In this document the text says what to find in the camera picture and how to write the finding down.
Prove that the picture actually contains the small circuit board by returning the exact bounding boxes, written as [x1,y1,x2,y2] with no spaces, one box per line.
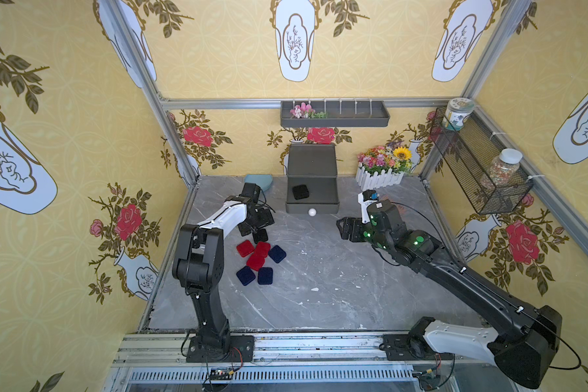
[208,368,235,382]

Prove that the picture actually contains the three-drawer storage cabinet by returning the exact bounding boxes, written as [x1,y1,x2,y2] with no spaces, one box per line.
[285,144,340,215]

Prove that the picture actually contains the red brooch box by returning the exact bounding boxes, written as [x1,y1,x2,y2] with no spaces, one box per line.
[255,242,271,258]
[246,253,266,271]
[236,240,255,258]

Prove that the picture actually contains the red brooch box lower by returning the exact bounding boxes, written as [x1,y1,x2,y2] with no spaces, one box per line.
[246,253,266,271]

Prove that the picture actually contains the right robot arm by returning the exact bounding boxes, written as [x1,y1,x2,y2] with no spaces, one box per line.
[336,199,563,390]

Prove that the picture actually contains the grey wall shelf tray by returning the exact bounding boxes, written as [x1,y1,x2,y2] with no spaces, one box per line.
[280,99,390,128]

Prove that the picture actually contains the jar with patterned lid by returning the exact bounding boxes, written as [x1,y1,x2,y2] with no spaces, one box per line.
[441,97,475,131]

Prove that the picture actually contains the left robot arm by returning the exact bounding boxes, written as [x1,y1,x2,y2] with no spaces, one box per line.
[171,183,274,357]

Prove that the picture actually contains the navy brooch box bottom right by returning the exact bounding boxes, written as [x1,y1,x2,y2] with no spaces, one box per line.
[257,267,274,285]

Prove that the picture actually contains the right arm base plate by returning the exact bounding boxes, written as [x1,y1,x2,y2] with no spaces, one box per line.
[378,334,454,361]

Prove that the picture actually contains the navy brooch box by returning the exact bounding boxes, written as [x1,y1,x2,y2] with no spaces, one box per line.
[268,245,287,264]
[257,267,274,285]
[236,266,256,287]

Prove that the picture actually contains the red brooch box upper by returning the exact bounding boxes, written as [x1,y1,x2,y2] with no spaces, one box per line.
[255,242,271,258]

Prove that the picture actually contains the blue dustpan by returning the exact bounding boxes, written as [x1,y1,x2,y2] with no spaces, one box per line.
[244,174,274,192]

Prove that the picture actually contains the black wire basket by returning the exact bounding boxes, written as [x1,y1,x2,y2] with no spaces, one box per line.
[431,107,534,215]

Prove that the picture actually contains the pink flowers on shelf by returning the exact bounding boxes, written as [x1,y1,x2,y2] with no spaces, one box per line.
[290,102,328,119]

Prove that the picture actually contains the red brooch box left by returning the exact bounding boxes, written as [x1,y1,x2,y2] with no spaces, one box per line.
[236,240,255,258]

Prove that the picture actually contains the glass jar white lid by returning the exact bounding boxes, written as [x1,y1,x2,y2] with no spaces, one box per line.
[480,149,524,189]

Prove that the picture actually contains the flowers in white fence planter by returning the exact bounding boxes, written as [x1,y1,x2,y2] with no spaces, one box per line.
[355,143,413,191]

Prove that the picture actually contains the navy brooch box bottom left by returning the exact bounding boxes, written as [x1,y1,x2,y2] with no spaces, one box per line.
[236,266,256,287]

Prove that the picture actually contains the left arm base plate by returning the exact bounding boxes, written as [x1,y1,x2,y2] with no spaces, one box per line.
[181,335,255,364]

